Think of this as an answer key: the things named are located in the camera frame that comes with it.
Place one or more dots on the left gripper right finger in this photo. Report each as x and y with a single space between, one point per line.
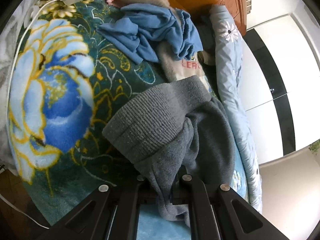
192 191

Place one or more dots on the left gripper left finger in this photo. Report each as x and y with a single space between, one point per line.
132 197

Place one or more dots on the grey knit sweater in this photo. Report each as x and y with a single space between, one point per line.
174 125

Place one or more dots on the teal floral fleece blanket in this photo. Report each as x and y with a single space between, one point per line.
67 83

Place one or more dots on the beige printed garment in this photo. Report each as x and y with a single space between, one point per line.
174 69

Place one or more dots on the white black sliding wardrobe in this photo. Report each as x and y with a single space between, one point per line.
280 88

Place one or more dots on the blue crumpled garment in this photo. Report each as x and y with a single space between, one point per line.
143 26

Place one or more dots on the light blue floral quilt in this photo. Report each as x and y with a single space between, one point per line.
228 59

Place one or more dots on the grey wall switch panel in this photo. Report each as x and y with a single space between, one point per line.
248 6

